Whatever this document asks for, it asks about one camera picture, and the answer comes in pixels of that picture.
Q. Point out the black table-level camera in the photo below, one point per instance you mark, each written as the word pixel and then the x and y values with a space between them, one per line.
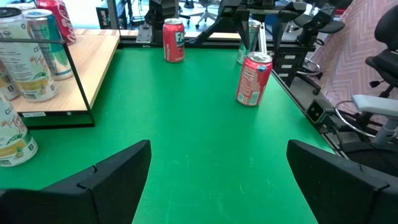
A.
pixel 317 111

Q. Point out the red Coca-Cola can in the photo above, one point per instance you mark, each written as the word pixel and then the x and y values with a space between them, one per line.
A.
pixel 60 21

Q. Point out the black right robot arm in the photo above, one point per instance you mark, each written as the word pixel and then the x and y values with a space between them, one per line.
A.
pixel 161 12

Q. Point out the wooden shelf with black frame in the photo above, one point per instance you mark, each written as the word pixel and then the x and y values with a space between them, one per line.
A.
pixel 90 62

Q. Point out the blue silver Red Bull can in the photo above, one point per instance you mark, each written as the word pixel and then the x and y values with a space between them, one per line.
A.
pixel 247 46
pixel 49 46

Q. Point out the black drawer cabinet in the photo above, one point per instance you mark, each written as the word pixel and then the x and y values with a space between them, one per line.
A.
pixel 287 65

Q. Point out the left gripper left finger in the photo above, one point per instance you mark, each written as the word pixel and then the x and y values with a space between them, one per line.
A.
pixel 109 186

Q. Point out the green table mat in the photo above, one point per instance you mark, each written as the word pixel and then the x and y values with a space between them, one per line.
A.
pixel 186 109

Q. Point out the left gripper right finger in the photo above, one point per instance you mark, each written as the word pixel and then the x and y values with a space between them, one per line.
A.
pixel 342 193

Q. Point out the grey metal mounting plate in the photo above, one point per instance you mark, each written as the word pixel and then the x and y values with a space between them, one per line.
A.
pixel 144 34

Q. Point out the grey office chair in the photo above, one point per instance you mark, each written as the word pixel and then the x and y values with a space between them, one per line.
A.
pixel 373 104
pixel 206 9

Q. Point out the red Fanta can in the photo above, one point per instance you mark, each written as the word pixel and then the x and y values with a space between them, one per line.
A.
pixel 253 81
pixel 173 43

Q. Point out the black office chair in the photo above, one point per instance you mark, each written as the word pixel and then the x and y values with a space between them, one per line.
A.
pixel 385 62
pixel 329 26

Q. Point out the pink zigzag fabric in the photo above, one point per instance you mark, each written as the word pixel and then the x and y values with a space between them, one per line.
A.
pixel 348 56

